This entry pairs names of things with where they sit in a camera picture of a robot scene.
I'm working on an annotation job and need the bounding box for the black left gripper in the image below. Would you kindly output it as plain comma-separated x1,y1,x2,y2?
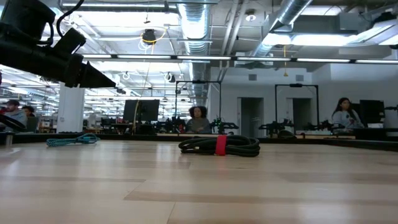
40,50,117,89

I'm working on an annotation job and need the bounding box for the teal braided USB-C cable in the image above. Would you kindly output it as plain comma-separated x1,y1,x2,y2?
45,133,101,147

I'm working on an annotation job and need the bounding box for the red velcro strap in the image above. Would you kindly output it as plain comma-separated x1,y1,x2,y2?
215,134,228,157

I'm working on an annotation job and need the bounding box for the black USB-C cable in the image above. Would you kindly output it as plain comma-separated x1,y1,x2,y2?
178,134,261,158

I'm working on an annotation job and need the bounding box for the white pillar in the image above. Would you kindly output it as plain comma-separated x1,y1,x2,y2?
57,82,86,134

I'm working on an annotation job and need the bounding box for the black computer monitor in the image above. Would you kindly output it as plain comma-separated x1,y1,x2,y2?
123,99,160,123
359,99,386,124

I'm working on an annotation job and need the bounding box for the person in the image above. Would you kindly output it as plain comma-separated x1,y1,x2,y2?
21,105,36,118
185,105,213,134
331,97,365,129
0,99,29,132

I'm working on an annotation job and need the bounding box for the long ceiling light bar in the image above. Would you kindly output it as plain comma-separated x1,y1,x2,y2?
81,54,398,65

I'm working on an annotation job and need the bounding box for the grey doorway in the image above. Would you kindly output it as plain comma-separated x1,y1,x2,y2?
238,97,265,138
285,98,312,131

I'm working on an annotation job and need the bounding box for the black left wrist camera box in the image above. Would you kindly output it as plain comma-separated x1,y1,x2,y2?
52,27,87,56

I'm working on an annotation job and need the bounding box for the yellow hanging cable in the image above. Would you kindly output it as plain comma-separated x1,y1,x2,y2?
131,29,169,135

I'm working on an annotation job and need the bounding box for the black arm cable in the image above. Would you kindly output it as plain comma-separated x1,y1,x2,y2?
55,0,85,39

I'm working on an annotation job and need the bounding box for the black ceiling cable reel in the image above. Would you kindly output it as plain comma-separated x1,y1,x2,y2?
142,28,157,45

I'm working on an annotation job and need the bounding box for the silver ceiling air duct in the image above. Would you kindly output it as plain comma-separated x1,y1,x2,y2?
177,0,213,106
248,0,314,58

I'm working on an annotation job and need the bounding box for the yellow hanging cord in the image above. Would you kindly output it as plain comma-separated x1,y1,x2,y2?
282,45,289,78

